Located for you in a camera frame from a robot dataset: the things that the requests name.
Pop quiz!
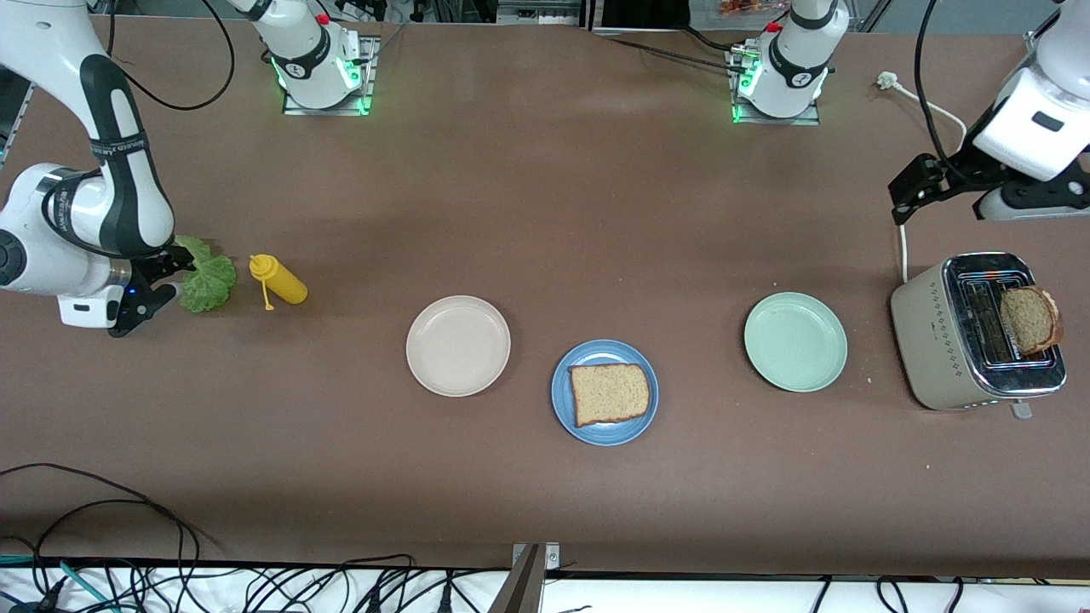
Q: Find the green lettuce leaf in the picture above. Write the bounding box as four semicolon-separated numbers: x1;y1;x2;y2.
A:
175;235;238;314

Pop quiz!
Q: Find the yellow squeeze bottle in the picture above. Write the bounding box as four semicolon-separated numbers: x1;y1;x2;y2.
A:
249;254;309;312

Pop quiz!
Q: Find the brown bread slice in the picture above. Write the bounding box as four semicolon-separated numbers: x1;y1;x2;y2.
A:
999;286;1064;357
568;364;652;428

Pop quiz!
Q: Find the pale green plate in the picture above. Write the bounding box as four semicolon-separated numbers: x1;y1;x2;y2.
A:
743;291;849;393

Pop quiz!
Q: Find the beige plate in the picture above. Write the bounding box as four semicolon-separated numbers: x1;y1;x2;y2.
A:
405;295;512;398

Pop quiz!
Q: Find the blue plate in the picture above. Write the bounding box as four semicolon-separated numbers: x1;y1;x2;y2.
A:
551;339;660;447

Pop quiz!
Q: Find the beige chrome toaster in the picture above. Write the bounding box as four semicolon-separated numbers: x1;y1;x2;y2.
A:
890;251;1068;420

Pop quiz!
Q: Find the white toaster power cord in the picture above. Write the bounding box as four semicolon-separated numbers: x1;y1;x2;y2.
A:
877;72;969;284

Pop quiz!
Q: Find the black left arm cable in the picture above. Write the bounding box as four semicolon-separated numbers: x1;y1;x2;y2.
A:
914;0;959;158

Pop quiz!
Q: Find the aluminium frame corner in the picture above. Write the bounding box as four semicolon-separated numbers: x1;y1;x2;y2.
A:
1026;0;1090;58

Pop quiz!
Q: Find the black looped cable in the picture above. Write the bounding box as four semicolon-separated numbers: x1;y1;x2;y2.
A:
0;462;203;588

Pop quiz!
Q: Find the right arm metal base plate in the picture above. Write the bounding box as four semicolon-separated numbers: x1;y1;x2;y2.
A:
283;36;380;117

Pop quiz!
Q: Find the black base cable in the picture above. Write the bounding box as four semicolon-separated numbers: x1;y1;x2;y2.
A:
609;26;742;74

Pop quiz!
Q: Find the teal cable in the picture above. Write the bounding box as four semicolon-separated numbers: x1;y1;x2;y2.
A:
0;553;116;613

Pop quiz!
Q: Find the silver aluminium rail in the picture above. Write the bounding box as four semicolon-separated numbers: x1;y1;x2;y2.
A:
496;0;597;26

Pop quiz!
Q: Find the aluminium profile post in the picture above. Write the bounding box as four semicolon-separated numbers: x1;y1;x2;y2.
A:
485;542;563;613

